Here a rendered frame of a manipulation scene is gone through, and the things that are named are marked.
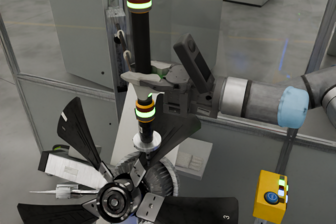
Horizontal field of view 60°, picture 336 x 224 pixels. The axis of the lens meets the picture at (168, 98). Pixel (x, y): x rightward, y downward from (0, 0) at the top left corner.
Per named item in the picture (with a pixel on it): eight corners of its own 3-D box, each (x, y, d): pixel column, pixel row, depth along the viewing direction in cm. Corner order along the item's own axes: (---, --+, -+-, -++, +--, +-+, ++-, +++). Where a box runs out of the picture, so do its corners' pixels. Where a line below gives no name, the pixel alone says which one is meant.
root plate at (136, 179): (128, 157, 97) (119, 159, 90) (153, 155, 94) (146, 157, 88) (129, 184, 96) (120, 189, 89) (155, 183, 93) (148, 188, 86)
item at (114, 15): (107, 26, 123) (104, 6, 119) (123, 25, 125) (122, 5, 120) (109, 36, 115) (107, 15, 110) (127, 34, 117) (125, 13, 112)
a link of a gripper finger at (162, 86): (137, 90, 58) (182, 94, 56) (137, 83, 57) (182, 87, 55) (143, 77, 61) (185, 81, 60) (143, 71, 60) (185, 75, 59)
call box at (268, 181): (256, 185, 121) (261, 168, 115) (281, 192, 119) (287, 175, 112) (251, 218, 109) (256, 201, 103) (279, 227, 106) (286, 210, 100)
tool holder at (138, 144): (130, 130, 77) (127, 100, 71) (156, 126, 79) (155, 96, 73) (135, 154, 70) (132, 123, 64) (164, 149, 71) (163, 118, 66)
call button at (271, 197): (266, 193, 107) (267, 190, 106) (277, 196, 106) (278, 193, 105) (265, 201, 104) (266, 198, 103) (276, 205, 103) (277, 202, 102)
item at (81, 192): (115, 195, 102) (31, 194, 111) (115, 189, 102) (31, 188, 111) (112, 196, 99) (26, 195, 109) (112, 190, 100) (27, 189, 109)
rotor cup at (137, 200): (109, 172, 100) (89, 178, 88) (149, 170, 96) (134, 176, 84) (111, 216, 98) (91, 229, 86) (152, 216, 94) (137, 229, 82)
